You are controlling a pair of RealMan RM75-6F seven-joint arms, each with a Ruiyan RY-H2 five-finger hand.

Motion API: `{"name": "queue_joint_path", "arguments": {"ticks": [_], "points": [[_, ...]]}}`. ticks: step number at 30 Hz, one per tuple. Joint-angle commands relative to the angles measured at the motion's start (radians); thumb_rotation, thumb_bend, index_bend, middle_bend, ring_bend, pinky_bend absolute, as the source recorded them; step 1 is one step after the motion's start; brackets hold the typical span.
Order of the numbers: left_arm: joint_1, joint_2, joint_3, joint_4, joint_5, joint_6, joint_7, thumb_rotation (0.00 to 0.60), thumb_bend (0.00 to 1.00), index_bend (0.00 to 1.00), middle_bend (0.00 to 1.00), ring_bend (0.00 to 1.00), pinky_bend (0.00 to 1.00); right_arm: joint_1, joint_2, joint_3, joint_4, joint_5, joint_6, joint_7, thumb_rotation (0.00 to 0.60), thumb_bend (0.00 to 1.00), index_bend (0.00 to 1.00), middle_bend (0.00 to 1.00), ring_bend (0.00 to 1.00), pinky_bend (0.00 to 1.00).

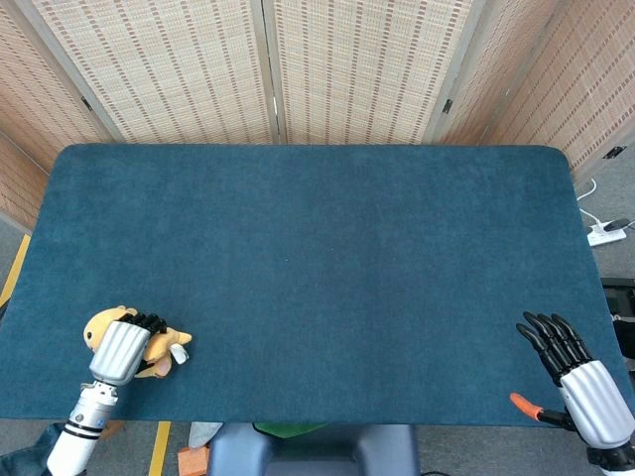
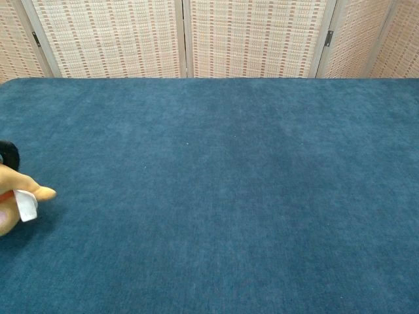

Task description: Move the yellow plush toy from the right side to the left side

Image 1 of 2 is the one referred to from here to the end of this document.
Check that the grey pointed object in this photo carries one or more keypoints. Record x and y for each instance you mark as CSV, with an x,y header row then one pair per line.
x,y
202,434

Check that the black screen hinge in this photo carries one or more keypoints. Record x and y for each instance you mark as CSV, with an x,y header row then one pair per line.
x,y
447,106
87,104
614,152

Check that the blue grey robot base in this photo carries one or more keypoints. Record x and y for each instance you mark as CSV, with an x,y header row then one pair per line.
x,y
317,453

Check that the orange block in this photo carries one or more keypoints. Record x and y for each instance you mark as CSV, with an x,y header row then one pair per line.
x,y
191,461

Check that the yellow floor tape strip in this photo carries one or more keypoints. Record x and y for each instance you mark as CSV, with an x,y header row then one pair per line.
x,y
160,448

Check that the black power plug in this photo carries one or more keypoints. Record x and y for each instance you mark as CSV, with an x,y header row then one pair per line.
x,y
617,224

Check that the white power strip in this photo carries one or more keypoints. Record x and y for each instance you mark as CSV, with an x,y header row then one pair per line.
x,y
602,237

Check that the yellow plush toy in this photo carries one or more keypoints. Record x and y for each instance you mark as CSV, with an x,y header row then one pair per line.
x,y
99,329

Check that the blue felt table cloth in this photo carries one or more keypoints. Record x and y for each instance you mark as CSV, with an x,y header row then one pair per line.
x,y
297,277

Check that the black equipment base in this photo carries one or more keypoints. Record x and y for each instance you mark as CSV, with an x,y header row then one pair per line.
x,y
620,297

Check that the brown shoe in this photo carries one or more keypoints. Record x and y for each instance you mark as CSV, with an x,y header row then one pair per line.
x,y
113,427

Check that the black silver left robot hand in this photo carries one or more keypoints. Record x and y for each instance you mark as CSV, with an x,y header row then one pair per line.
x,y
119,352

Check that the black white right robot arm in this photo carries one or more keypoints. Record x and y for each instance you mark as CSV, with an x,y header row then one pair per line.
x,y
612,460

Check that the green object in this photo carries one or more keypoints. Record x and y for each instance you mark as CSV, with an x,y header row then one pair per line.
x,y
288,429

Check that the woven bamboo screen panel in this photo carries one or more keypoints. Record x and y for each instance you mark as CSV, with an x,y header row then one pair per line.
x,y
164,64
590,74
35,89
501,64
362,64

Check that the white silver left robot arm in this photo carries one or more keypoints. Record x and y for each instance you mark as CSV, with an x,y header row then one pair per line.
x,y
79,431

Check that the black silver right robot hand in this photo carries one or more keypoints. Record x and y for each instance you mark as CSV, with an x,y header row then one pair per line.
x,y
593,406

